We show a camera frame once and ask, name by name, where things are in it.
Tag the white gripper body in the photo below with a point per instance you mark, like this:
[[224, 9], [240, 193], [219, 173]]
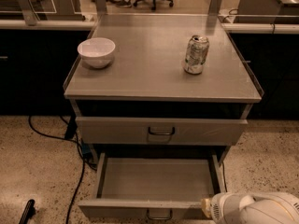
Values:
[[221, 206]]

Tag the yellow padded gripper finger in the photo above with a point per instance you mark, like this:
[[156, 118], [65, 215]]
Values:
[[206, 207]]

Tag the grey drawer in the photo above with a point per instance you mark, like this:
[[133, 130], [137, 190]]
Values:
[[154, 131], [155, 189]]

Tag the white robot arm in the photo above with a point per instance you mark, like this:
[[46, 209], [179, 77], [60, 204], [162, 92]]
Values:
[[252, 208]]

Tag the grey metal drawer cabinet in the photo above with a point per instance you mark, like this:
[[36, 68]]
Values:
[[147, 77]]

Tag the grey top drawer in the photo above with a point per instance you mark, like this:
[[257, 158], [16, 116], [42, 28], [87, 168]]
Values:
[[154, 131]]

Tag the crushed silver soda can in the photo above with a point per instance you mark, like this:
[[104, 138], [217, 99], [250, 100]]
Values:
[[196, 54]]

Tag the black object on floor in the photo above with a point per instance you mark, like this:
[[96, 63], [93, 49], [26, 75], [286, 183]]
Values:
[[28, 212]]

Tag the white ceramic bowl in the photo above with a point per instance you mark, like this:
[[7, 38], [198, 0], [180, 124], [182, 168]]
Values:
[[97, 52]]

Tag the black counter with white top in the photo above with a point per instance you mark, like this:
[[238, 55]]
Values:
[[33, 67]]

